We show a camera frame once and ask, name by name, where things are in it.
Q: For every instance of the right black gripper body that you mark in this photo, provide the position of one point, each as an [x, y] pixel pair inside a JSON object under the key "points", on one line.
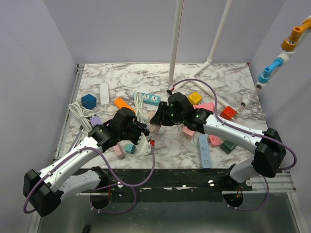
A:
{"points": [[166, 116]]}

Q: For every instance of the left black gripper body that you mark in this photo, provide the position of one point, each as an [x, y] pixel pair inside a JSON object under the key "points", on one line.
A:
{"points": [[133, 133]]}

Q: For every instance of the teal small plug adapter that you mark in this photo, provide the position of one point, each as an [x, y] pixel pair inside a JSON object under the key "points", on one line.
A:
{"points": [[130, 148]]}

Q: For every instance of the pink long power strip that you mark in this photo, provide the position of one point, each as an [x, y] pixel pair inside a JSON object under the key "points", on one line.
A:
{"points": [[119, 151]]}

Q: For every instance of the pink cube socket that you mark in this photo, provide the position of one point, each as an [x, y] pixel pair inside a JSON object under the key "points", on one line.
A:
{"points": [[188, 134]]}

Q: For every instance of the purple power strip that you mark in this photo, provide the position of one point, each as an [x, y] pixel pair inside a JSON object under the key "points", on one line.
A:
{"points": [[95, 120]]}

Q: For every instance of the pink triangular socket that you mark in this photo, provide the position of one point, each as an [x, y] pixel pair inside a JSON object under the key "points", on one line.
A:
{"points": [[207, 106]]}

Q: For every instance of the dark blue cube socket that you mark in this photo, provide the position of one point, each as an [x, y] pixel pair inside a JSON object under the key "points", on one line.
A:
{"points": [[88, 101]]}

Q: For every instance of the white power strip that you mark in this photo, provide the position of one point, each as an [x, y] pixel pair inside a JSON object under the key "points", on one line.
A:
{"points": [[104, 93]]}

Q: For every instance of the light blue power strip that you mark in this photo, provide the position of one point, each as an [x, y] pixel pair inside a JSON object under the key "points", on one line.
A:
{"points": [[204, 151]]}

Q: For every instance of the red cube socket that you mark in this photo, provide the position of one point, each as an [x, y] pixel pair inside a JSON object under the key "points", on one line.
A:
{"points": [[228, 113]]}

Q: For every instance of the dark green cube socket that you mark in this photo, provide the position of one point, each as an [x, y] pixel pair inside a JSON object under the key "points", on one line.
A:
{"points": [[227, 146]]}

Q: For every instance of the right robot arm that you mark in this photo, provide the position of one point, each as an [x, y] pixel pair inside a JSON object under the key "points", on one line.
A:
{"points": [[266, 146]]}

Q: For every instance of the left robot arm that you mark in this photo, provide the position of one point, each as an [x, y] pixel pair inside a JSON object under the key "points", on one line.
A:
{"points": [[42, 189]]}

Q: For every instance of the yellow cube socket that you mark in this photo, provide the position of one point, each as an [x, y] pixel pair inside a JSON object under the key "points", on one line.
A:
{"points": [[195, 98]]}

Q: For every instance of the orange white cube socket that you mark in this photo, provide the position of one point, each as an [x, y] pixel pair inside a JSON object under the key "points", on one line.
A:
{"points": [[121, 103]]}

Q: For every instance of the pink round socket base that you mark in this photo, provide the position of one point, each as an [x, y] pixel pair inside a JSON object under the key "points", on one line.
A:
{"points": [[152, 128]]}

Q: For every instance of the small pink flat socket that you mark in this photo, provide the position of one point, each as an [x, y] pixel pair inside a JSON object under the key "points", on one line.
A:
{"points": [[215, 140]]}

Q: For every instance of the white PVC pipe stand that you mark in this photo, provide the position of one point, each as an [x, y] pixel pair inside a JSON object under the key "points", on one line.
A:
{"points": [[207, 31]]}

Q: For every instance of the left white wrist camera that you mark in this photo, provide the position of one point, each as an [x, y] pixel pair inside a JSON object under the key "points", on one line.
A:
{"points": [[144, 146]]}

